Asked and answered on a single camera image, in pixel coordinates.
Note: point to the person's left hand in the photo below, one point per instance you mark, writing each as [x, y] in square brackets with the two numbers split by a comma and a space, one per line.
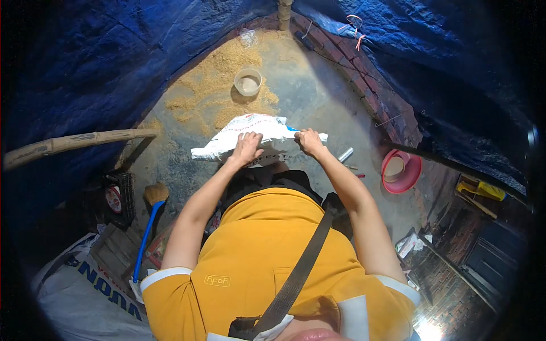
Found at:
[245, 148]

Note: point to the person's right hand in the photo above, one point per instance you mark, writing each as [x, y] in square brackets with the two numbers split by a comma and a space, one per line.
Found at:
[310, 143]

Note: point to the person's right fingers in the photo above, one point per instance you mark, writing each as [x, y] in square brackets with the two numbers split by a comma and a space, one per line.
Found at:
[303, 135]

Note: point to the person's left fingers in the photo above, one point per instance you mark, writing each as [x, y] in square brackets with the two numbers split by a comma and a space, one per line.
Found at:
[252, 137]

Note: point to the white woven sack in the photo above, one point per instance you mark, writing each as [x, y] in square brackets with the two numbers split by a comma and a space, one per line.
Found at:
[251, 136]

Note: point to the silver metal cylinder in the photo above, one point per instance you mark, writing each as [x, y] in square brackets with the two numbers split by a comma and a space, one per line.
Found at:
[345, 154]

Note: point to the translucent plastic bucket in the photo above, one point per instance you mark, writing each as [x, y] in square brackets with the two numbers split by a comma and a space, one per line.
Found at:
[248, 82]

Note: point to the pile of rice husk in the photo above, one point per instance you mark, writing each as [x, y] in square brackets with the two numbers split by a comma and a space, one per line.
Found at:
[222, 81]

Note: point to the red plastic basin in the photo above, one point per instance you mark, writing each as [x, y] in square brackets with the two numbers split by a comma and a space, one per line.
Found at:
[401, 170]

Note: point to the person's body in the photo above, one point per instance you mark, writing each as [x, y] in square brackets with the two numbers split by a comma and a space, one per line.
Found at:
[277, 272]

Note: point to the round dial scale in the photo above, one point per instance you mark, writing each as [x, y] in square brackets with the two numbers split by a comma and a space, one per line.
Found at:
[114, 199]

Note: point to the blue tarpaulin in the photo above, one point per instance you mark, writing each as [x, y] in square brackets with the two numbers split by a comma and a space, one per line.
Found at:
[106, 76]

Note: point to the bamboo pole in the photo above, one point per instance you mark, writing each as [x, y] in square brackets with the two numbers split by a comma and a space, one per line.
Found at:
[76, 143]

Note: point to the wooden crate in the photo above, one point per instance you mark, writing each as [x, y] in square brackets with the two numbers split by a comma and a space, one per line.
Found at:
[115, 251]

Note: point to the white printed sack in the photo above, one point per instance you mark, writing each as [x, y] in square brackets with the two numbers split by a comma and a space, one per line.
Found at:
[89, 298]

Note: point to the brick wall ledge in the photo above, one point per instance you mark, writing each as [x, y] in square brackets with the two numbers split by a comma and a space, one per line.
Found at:
[358, 72]

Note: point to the vertical bamboo post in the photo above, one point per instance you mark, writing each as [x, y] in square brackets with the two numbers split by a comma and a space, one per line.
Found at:
[284, 15]

